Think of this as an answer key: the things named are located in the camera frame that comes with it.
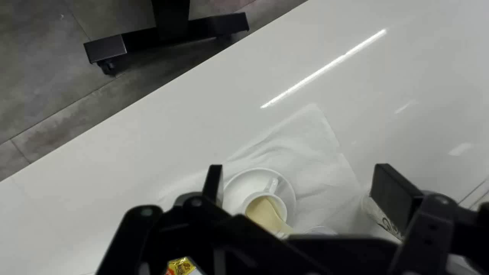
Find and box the black stand base with caster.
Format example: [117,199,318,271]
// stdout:
[83,0,251,78]

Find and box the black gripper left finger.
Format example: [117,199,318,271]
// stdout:
[97,164,318,275]

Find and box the white paper napkin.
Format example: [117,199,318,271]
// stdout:
[158,104,381,241]

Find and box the beige wooden spoon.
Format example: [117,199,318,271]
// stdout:
[243,196,295,240]

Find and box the small white saucer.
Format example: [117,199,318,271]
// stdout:
[224,167,298,238]

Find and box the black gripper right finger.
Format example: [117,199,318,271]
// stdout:
[370,162,489,275]

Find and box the yellow packet with red print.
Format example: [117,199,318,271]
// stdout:
[167,255,207,275]

